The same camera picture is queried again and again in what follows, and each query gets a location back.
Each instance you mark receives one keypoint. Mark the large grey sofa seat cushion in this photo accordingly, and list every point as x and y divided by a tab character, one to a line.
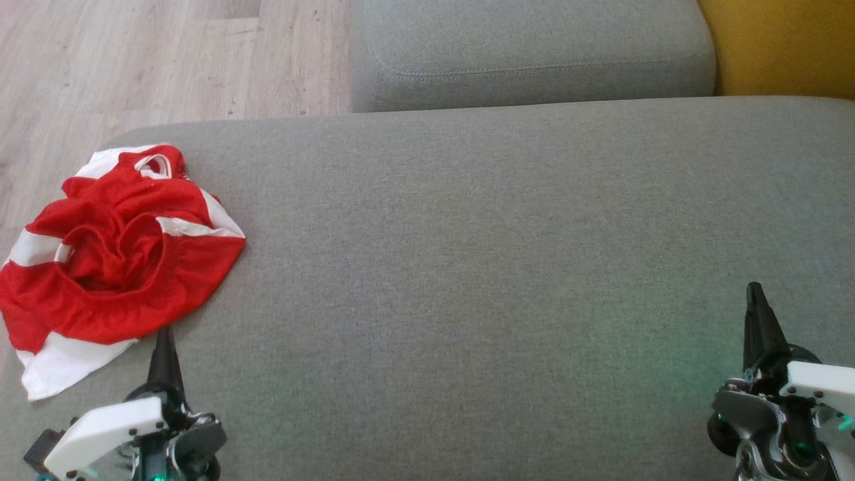
501	267

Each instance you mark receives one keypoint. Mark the small grey sofa cushion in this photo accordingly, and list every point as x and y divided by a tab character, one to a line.
534	53

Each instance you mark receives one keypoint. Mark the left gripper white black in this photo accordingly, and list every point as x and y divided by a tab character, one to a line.
100	427

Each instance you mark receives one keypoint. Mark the red white-sleeved shirt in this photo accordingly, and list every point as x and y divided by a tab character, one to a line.
120	267

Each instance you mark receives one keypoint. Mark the mustard yellow sofa cushion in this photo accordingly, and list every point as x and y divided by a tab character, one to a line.
781	47

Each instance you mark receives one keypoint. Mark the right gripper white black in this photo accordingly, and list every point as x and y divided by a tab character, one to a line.
821	387

